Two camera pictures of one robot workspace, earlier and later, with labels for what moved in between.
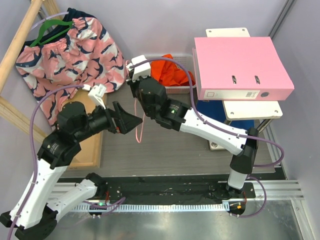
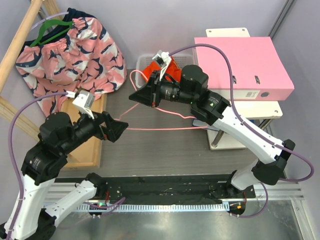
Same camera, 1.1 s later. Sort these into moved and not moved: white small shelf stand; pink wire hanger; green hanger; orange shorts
Moved: pink wire hanger
Not moved: green hanger; orange shorts; white small shelf stand
